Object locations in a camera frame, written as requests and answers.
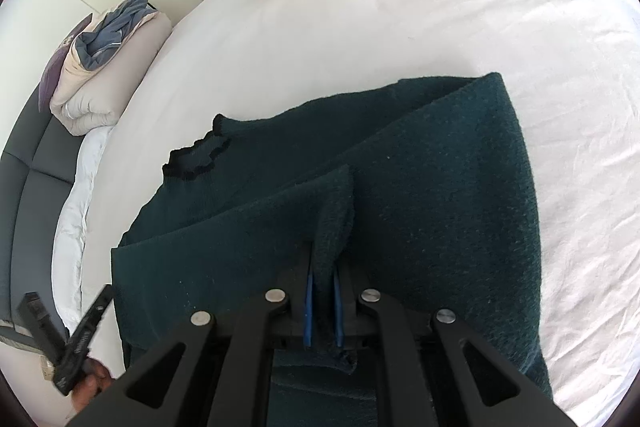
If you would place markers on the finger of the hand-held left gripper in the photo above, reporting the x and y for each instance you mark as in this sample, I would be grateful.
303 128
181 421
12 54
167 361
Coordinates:
92 319
36 313

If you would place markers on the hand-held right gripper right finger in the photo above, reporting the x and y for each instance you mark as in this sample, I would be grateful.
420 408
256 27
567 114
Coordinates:
337 312

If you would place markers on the blue-grey crumpled cloth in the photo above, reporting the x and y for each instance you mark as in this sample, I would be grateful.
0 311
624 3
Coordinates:
112 32

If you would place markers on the bed with white sheet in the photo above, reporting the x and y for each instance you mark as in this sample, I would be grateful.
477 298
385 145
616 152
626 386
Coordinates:
350 32

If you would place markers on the dark green knit sweater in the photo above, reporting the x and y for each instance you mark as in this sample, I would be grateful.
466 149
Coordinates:
425 182

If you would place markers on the purple pillow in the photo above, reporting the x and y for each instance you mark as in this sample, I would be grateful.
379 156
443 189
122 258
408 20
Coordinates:
54 67

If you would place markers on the beige folded duvet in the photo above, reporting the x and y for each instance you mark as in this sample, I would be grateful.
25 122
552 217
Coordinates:
100 92

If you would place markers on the person's left hand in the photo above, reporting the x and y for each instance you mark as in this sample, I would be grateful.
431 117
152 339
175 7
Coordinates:
94 387

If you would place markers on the dark grey padded headboard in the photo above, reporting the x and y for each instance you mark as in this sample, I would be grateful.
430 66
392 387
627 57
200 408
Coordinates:
25 207

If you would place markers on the white pillow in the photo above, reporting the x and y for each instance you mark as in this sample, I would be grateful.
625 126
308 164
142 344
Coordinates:
75 217

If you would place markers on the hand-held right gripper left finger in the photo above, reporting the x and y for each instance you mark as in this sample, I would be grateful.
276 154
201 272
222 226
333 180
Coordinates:
308 312

